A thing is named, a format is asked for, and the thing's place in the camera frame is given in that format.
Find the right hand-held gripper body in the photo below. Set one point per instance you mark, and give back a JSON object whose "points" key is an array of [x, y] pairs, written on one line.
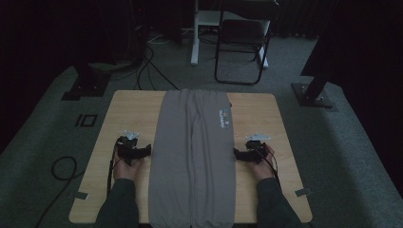
{"points": [[257, 151]]}

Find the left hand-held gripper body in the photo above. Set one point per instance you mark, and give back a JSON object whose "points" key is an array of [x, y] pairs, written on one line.
{"points": [[126, 150]]}

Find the person's right hand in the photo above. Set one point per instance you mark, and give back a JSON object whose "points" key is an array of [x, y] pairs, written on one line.
{"points": [[264, 171]]}

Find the white desk frame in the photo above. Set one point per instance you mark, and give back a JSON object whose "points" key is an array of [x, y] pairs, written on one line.
{"points": [[195, 38]]}

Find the grey pants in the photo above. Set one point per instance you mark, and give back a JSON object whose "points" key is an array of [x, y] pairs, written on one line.
{"points": [[193, 152]]}

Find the black folding chair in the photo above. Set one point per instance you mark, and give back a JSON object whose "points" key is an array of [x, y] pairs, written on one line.
{"points": [[241, 31]]}

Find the person's left hand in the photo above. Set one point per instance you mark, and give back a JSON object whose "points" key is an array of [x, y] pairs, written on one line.
{"points": [[126, 171]]}

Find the grey tape piece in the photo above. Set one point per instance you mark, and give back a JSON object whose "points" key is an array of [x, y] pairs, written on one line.
{"points": [[81, 195], [303, 192]]}

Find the black metal stand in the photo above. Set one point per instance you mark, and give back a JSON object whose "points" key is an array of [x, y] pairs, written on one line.
{"points": [[88, 88], [312, 95]]}

